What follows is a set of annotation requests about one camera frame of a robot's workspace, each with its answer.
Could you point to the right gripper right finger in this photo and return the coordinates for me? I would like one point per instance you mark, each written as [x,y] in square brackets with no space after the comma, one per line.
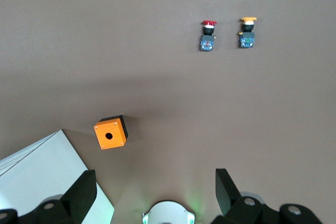
[228,197]

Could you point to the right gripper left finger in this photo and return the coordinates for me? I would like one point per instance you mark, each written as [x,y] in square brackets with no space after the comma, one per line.
[78,197]

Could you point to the red mushroom push button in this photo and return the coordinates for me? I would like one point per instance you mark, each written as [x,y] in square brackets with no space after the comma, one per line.
[207,37]

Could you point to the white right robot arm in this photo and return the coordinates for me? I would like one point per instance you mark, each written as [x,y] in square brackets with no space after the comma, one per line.
[168,213]

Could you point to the white drawer cabinet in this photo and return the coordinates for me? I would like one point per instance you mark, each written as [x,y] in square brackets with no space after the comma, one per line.
[39,176]

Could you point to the yellow mushroom push button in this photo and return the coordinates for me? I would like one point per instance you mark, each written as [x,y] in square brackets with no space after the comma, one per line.
[247,35]

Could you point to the brown table cover mat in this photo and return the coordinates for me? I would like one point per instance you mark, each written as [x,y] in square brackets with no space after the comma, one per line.
[168,77]

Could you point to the orange button enclosure box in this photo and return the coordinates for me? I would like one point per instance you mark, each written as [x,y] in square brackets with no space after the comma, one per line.
[110,134]

